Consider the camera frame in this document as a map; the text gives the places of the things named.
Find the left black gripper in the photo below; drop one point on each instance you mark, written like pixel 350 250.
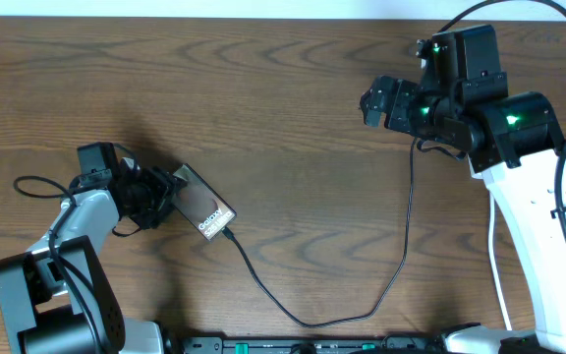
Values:
pixel 162 188

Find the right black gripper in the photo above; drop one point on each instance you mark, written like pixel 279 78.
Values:
pixel 398 117

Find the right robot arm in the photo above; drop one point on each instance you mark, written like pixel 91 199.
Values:
pixel 513 144

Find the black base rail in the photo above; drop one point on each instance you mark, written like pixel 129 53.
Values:
pixel 399 343

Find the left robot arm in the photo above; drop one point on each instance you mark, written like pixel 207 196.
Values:
pixel 55 297

